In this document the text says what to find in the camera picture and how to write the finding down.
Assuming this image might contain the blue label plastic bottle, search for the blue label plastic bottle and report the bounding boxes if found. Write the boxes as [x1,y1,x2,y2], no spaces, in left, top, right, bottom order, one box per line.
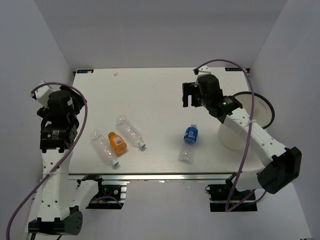
[178,124,199,164]

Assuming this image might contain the clear bottle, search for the clear bottle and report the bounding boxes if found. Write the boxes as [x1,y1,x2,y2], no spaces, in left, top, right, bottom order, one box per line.
[116,115,146,150]
[90,130,119,168]

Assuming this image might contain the orange juice bottle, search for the orange juice bottle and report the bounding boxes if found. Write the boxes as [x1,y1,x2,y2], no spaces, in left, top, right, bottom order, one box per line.
[108,132,127,156]

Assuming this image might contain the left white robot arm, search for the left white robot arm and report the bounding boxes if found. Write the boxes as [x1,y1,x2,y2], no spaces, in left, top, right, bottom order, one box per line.
[27,83,86,236]

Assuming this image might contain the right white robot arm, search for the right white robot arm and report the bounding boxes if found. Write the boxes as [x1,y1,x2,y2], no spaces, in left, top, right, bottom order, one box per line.
[182,74,302,200]

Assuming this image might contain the white bin black rim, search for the white bin black rim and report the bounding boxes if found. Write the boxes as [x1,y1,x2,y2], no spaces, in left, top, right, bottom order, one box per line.
[217,91,275,151]

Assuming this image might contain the blue sticker right corner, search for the blue sticker right corner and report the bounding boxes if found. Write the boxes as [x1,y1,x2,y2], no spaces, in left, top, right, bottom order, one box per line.
[224,67,242,72]

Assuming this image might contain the blue sticker corner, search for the blue sticker corner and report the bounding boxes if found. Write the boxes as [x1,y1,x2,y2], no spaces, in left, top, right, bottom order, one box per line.
[224,67,242,72]
[76,69,94,74]

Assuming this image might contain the blue sticker left corner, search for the blue sticker left corner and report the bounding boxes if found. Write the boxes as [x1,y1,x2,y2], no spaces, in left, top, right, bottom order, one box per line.
[76,69,94,74]

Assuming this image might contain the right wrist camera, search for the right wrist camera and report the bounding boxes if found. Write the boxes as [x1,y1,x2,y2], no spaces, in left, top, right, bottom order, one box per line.
[193,65,211,77]

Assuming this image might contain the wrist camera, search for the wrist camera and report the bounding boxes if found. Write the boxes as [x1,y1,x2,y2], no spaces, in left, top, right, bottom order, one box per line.
[193,65,211,77]
[30,85,54,108]

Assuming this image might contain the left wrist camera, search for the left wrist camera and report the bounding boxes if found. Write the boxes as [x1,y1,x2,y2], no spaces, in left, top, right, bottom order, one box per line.
[30,85,54,108]

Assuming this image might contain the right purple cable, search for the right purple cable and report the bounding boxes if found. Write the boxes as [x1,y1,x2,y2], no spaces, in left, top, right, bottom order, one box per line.
[196,58,266,212]

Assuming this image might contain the aluminium table rail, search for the aluminium table rail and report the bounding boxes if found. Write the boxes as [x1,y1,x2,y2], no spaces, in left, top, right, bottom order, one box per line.
[67,172,241,182]

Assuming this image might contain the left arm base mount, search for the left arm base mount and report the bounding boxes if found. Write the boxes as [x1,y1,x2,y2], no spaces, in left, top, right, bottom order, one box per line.
[71,174,127,210]

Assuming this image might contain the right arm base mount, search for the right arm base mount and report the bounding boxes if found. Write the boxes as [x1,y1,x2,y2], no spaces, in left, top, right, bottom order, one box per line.
[205,184,258,213]

